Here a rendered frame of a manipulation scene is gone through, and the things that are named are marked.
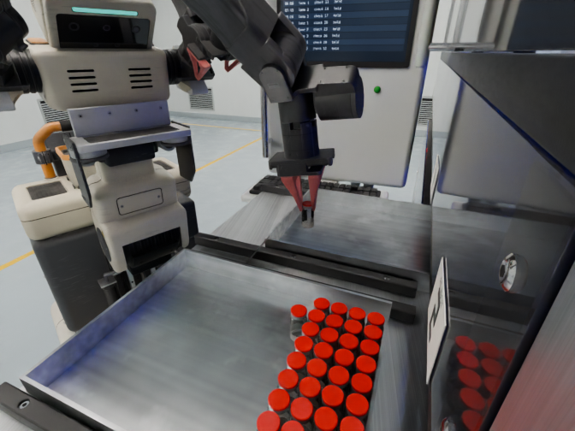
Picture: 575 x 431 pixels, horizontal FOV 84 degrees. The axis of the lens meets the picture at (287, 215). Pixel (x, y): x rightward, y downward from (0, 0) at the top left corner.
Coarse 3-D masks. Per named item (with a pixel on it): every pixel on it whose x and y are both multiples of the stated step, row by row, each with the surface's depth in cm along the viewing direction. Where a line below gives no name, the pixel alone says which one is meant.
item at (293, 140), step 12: (312, 120) 49; (288, 132) 48; (300, 132) 48; (312, 132) 49; (288, 144) 49; (300, 144) 49; (312, 144) 49; (276, 156) 53; (288, 156) 50; (300, 156) 49; (312, 156) 50; (324, 156) 49
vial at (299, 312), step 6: (294, 306) 40; (300, 306) 40; (294, 312) 39; (300, 312) 39; (306, 312) 39; (294, 318) 39; (300, 318) 38; (306, 318) 39; (294, 324) 39; (300, 324) 39; (294, 330) 39; (300, 330) 39; (294, 336) 40
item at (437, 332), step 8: (440, 264) 28; (440, 272) 27; (440, 280) 26; (440, 288) 25; (432, 296) 29; (440, 296) 25; (432, 304) 28; (440, 304) 24; (440, 312) 23; (432, 320) 26; (440, 320) 23; (432, 328) 25; (440, 328) 22; (432, 336) 25; (440, 336) 22; (432, 344) 24; (440, 344) 22; (432, 352) 23; (432, 360) 23; (432, 368) 23
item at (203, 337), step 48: (144, 288) 46; (192, 288) 49; (240, 288) 49; (288, 288) 48; (336, 288) 44; (96, 336) 40; (144, 336) 41; (192, 336) 41; (240, 336) 41; (288, 336) 41; (384, 336) 41; (48, 384) 35; (96, 384) 35; (144, 384) 35; (192, 384) 35; (240, 384) 35
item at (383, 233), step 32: (320, 192) 77; (288, 224) 66; (320, 224) 68; (352, 224) 68; (384, 224) 68; (416, 224) 68; (320, 256) 54; (352, 256) 52; (384, 256) 57; (416, 256) 57
